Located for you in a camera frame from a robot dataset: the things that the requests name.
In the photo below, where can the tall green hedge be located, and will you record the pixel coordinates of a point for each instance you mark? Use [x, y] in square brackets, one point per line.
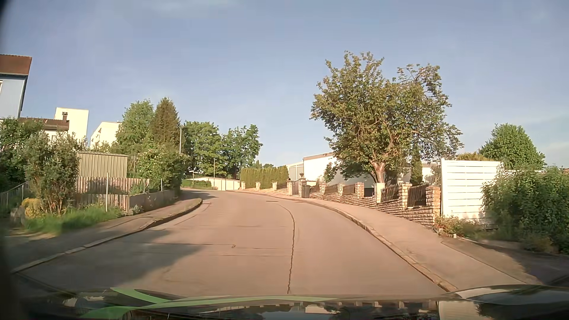
[264, 176]

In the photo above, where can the group of green trees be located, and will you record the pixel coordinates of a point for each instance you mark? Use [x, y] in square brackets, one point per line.
[204, 144]

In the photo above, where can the grey asphalt road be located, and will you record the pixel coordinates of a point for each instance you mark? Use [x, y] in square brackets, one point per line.
[249, 249]

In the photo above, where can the round green tree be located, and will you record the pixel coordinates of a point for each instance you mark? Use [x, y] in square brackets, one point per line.
[511, 146]

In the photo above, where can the grey asphalt pavement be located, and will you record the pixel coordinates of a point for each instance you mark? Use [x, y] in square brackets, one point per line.
[413, 249]
[89, 238]

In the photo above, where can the white panel fence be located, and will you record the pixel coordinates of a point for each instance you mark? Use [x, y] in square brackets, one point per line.
[466, 191]

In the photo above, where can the large leafy tree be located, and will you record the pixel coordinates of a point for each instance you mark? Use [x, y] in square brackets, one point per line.
[382, 115]

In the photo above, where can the lamp post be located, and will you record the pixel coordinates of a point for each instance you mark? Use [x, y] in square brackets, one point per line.
[180, 140]

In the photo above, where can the corrugated metal garage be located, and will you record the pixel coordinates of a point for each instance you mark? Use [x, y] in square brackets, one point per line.
[102, 165]

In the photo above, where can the thin metal pole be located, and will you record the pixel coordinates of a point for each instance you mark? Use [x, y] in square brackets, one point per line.
[106, 191]

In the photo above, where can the grey building with brown roof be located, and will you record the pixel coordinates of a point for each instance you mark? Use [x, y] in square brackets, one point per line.
[12, 86]

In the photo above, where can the brick wall with dark railings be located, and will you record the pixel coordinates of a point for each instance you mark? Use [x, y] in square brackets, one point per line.
[400, 206]

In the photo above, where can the white flat-roofed building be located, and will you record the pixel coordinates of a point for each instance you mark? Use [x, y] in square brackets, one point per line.
[316, 168]

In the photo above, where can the low concrete wall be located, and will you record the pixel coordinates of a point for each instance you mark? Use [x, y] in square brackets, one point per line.
[151, 200]

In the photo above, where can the grass verge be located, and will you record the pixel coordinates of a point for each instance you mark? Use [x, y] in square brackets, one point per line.
[71, 218]

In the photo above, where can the slim dark conifer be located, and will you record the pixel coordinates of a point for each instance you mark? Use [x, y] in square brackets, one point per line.
[416, 168]

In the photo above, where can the car's own bonnet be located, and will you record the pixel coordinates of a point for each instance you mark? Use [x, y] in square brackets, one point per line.
[284, 306]

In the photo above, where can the dark wheeled bin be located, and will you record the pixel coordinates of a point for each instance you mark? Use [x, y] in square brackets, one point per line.
[305, 191]

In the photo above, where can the low white wall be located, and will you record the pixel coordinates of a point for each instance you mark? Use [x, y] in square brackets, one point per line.
[220, 182]

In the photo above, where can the white building with brown roof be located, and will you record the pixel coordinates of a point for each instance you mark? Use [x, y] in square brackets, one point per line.
[71, 121]

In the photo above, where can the green bushes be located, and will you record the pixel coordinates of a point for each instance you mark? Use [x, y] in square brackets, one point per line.
[40, 169]
[529, 204]

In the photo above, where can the wooden slat fence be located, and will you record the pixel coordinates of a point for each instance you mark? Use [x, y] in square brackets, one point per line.
[104, 189]

